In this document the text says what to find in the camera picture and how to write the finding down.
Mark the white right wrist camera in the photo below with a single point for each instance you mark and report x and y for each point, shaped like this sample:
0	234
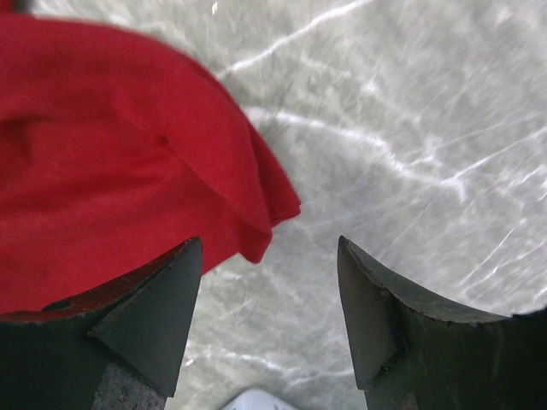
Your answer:
257	399

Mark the red t shirt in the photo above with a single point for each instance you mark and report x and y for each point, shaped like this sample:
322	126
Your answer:
116	148

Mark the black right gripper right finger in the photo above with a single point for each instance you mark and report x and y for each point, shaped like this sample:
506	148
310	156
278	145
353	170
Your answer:
412	348

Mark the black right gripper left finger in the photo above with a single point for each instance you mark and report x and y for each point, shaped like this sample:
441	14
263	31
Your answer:
117	346

